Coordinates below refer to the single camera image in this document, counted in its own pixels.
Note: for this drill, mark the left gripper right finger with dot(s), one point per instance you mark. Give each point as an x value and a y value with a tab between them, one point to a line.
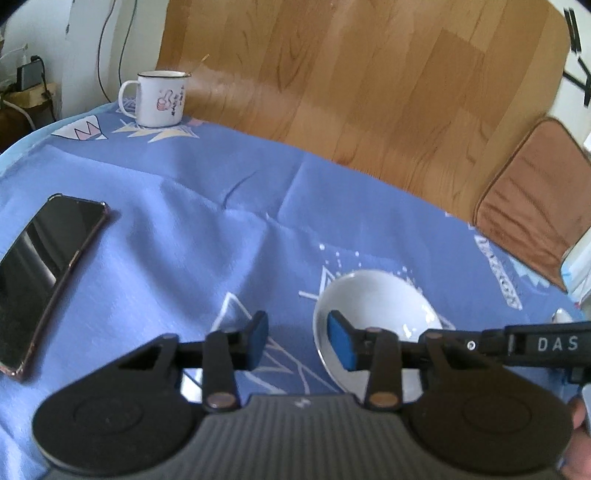
375	350

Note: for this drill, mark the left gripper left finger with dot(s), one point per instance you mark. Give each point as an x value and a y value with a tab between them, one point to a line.
225	353

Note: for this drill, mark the small floral bowl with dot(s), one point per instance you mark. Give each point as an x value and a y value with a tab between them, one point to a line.
371	298

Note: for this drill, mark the person's right hand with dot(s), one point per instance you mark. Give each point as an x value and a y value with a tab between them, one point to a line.
577	457

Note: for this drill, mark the blue patterned tablecloth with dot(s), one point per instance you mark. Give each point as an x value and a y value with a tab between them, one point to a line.
207	226

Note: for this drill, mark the brown seat cushion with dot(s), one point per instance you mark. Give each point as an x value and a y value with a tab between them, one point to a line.
537	207

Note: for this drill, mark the black smartphone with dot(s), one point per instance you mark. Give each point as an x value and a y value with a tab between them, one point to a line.
35	269

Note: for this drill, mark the white enamel mug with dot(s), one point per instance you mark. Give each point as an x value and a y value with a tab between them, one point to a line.
159	98

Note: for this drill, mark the wooden stick in mug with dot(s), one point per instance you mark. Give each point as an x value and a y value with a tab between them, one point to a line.
198	64

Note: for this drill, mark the power adapter on shelf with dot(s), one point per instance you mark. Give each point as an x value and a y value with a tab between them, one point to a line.
30	74

